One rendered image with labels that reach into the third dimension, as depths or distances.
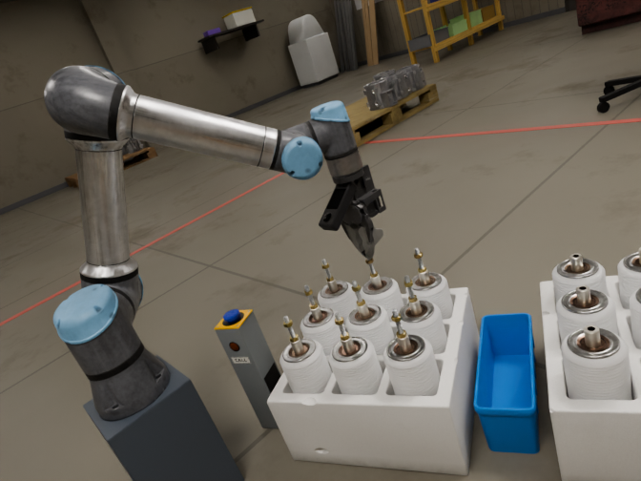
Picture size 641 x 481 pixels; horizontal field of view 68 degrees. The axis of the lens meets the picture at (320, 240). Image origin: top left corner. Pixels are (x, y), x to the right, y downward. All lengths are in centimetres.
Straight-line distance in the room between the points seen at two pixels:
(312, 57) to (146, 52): 317
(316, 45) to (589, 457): 980
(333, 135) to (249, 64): 923
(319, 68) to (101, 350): 955
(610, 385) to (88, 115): 94
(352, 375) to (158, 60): 866
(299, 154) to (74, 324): 51
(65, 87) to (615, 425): 102
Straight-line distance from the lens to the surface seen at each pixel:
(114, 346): 99
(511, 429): 103
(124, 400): 102
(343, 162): 102
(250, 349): 113
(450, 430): 96
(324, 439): 109
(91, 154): 102
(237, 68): 1005
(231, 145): 86
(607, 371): 88
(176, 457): 109
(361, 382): 98
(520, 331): 123
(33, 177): 858
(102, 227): 105
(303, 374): 102
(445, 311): 114
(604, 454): 97
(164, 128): 86
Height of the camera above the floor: 82
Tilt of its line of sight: 22 degrees down
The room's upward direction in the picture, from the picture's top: 19 degrees counter-clockwise
